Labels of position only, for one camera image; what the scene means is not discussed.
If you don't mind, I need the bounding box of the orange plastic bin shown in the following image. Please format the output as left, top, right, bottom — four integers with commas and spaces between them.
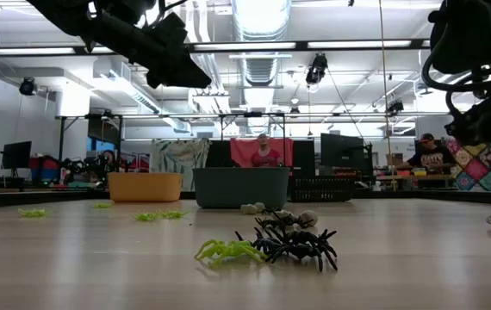
107, 172, 184, 203

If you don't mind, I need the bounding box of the black aluminium table frame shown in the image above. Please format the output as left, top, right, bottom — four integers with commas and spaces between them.
0, 188, 491, 211

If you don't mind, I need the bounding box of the colourful patchwork quilt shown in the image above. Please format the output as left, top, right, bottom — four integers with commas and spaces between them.
445, 137, 491, 193

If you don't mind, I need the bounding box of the red fabric backdrop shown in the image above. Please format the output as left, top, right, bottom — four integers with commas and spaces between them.
230, 137, 294, 170

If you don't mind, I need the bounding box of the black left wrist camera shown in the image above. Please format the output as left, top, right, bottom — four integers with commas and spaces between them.
154, 11, 188, 57

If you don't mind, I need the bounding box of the black mesh plastic basket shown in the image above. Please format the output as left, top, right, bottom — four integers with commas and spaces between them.
288, 174, 357, 203

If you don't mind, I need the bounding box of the black beam with light strips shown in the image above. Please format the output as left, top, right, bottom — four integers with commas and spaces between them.
0, 37, 432, 58

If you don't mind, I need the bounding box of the leaf print curtain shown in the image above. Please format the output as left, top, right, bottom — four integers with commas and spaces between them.
149, 138, 211, 192

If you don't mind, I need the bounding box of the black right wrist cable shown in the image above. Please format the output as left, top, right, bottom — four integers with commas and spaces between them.
420, 53, 491, 117

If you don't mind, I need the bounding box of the wooden desk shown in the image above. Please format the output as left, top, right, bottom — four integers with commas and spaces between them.
376, 171, 456, 190

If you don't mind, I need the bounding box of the cardboard box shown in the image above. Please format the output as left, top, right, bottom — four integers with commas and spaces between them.
386, 152, 405, 169

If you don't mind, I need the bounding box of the black metal rack frame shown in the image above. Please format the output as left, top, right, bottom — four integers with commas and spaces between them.
55, 111, 289, 173

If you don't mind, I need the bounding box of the teal plastic bin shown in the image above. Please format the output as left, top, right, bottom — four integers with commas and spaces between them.
192, 167, 290, 210

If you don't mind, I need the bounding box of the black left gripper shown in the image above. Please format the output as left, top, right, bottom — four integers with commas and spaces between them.
94, 0, 213, 90

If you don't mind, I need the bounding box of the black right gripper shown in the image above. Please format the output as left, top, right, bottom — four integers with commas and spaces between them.
428, 0, 491, 146

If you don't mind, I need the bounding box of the black computer monitor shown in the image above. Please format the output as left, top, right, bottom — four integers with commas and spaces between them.
320, 133, 365, 169
291, 140, 316, 173
204, 140, 233, 169
2, 140, 34, 171

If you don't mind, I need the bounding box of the person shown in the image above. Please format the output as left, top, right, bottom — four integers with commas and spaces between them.
249, 133, 282, 169
395, 132, 457, 176
98, 149, 120, 173

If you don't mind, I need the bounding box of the thin yellow cord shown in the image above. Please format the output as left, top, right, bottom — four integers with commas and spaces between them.
377, 0, 397, 191

